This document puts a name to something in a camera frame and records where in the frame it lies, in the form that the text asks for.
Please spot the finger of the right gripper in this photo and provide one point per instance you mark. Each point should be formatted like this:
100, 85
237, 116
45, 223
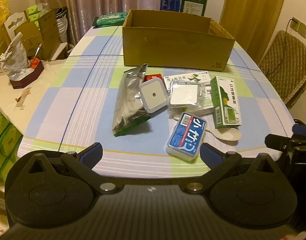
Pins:
299, 129
278, 142

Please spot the white square night light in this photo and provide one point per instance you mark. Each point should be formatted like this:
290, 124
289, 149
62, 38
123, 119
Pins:
153, 94

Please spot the open brown cardboard carton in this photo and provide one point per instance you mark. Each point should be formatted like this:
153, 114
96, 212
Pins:
47, 35

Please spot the green wet wipes pack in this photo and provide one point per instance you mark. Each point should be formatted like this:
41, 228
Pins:
110, 20

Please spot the dark green carton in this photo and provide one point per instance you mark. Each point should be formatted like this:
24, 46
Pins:
195, 7

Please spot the clear plastic square case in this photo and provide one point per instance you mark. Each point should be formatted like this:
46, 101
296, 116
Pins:
186, 94

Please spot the checkered tablecloth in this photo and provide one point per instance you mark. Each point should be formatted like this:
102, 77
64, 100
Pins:
77, 108

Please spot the wall socket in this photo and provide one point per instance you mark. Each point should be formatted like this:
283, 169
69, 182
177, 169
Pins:
298, 27

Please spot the crumpled silver bag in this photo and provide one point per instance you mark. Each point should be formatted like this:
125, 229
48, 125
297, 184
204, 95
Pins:
14, 60

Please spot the green tissue pack stack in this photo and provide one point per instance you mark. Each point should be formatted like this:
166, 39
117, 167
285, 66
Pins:
10, 139

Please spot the silver foil pouch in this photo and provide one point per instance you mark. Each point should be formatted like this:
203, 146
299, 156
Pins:
129, 110

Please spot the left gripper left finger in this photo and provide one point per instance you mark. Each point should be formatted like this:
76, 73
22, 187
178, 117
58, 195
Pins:
80, 166

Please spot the quilted chair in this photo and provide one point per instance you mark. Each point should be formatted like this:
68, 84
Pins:
284, 65

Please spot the white wooden chair back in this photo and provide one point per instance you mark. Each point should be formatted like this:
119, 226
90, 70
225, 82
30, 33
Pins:
13, 22

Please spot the white plastic spoon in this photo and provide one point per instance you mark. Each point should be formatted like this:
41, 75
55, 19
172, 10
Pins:
226, 133

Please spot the wooden door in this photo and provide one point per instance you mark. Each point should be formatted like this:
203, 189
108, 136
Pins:
251, 23

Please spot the white parrot ointment box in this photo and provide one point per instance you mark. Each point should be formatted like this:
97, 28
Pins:
197, 77

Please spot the red candy packet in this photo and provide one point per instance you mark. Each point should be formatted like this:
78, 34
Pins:
152, 76

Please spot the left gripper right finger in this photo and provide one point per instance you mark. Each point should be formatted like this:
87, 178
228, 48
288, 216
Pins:
220, 164

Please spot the green white medicine box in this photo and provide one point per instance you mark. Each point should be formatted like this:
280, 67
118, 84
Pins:
225, 101

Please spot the brown cardboard box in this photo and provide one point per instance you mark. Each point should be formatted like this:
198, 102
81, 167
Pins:
175, 39

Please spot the dark wooden tray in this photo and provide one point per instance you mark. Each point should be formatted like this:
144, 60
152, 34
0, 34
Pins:
34, 71

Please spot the blue floss pick case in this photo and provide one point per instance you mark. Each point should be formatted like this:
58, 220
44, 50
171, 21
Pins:
187, 152

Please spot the white green tablet box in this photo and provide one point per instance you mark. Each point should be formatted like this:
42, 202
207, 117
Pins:
206, 107

